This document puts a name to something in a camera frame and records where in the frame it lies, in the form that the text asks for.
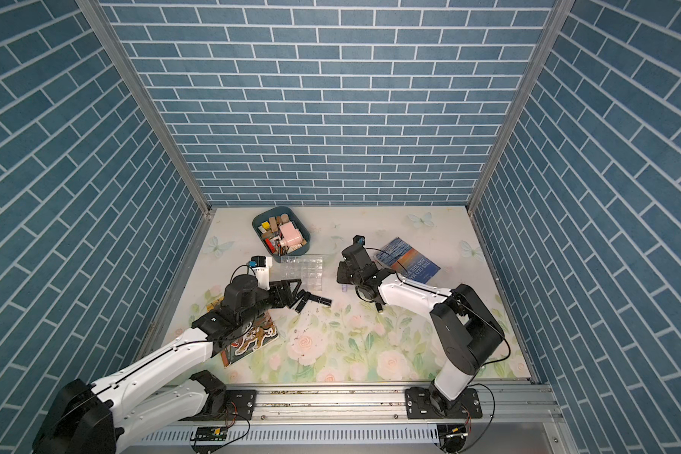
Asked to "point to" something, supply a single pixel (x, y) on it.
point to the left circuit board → (209, 433)
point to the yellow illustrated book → (261, 331)
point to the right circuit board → (452, 436)
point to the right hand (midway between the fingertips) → (344, 270)
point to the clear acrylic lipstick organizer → (306, 269)
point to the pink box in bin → (291, 235)
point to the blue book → (408, 260)
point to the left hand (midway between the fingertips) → (299, 283)
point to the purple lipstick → (344, 288)
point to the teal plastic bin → (266, 226)
